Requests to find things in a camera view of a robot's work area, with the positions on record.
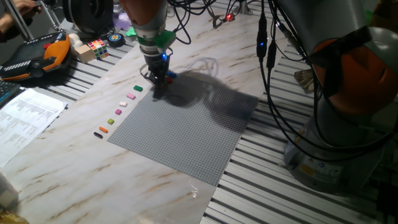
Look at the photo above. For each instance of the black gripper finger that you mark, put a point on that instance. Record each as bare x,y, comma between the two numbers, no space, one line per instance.
163,81
155,81

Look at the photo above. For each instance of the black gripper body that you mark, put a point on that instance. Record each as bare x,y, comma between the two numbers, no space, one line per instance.
157,63

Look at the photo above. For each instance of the blue long Lego brick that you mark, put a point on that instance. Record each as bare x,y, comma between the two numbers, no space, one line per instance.
172,74

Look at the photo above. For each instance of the green Lego brick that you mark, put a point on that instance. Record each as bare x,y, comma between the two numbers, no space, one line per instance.
138,88

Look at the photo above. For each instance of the silver and orange robot arm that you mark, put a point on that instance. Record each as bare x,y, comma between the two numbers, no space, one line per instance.
342,77

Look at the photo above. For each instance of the dark red sleeved forearm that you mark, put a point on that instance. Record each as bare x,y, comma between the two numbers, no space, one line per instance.
9,28

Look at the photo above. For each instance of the pink Lego brick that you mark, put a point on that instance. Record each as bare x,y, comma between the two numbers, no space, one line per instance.
131,96

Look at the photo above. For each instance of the white Lego brick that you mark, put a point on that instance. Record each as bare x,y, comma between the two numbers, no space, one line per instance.
123,104

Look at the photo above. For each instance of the magenta small Lego brick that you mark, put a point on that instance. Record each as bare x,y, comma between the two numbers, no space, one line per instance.
118,112

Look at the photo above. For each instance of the grey Lego baseplate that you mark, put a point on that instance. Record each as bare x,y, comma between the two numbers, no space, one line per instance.
174,140

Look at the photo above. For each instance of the lime small Lego brick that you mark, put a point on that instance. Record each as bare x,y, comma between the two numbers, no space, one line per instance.
110,121

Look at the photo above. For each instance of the orange narrow Lego brick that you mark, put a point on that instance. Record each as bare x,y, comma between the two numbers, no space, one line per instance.
103,129

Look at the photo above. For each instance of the black narrow Lego brick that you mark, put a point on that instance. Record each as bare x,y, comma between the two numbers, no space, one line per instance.
98,135

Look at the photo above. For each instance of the bare person hand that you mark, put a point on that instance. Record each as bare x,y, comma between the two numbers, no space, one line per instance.
26,6

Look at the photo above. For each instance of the black and blue round puck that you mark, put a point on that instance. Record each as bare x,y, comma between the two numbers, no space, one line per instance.
116,39

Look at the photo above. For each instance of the pale purple plastic object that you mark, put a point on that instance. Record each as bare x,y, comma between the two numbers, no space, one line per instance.
121,20

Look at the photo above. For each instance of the Rubik's cube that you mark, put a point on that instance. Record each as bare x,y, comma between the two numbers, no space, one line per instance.
99,49

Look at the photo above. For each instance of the wooden cube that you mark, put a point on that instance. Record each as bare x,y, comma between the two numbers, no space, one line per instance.
84,53

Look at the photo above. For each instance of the black filament spool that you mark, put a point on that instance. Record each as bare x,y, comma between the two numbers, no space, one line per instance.
88,14

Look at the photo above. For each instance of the white round figure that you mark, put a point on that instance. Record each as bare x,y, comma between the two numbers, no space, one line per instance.
75,40

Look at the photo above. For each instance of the thin metal rod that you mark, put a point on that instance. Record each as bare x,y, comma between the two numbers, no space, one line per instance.
51,14
18,21

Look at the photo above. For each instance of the marble pattern board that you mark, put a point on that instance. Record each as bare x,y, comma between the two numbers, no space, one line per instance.
93,186

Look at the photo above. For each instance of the black and orange teach pendant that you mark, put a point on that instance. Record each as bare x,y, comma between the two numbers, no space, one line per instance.
31,59

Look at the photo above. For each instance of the printed paper sheet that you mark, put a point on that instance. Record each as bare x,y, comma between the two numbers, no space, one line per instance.
25,121

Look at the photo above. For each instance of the black keyboard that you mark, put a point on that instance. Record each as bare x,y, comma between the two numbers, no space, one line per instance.
7,91

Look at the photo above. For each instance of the translucent plastic cup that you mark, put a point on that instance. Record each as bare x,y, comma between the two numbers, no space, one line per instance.
7,193

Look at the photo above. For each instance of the gold foil packet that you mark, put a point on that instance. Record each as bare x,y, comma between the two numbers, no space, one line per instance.
12,218

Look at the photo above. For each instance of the green cloth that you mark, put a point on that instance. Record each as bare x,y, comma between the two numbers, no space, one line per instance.
368,17

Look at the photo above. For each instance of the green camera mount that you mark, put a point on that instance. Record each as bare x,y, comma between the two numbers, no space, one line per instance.
164,39

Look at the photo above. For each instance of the aluminium frame post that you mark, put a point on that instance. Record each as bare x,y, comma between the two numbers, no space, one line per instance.
244,7

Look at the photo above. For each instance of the metal bracket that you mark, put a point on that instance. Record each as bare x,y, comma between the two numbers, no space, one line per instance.
303,81

